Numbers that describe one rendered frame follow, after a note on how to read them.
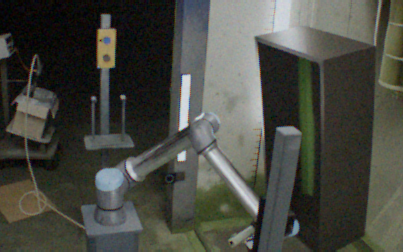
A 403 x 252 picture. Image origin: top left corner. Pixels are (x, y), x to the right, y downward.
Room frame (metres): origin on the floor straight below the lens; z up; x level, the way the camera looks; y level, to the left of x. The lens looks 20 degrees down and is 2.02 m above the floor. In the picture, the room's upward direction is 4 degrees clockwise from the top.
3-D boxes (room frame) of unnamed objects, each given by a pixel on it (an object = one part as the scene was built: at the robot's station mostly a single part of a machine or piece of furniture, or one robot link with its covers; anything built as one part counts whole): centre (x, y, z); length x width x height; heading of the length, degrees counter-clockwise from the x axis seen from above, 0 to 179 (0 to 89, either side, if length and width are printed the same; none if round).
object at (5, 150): (3.96, 1.81, 0.64); 0.73 x 0.50 x 1.27; 101
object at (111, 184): (2.12, 0.47, 0.83); 0.17 x 0.15 x 0.18; 163
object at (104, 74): (2.97, 0.70, 0.82); 0.06 x 0.06 x 1.64; 21
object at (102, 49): (2.91, 0.68, 1.42); 0.12 x 0.06 x 0.26; 111
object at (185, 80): (2.92, 0.14, 0.96); 0.06 x 0.02 x 0.63; 111
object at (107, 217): (2.11, 0.48, 0.69); 0.19 x 0.19 x 0.10
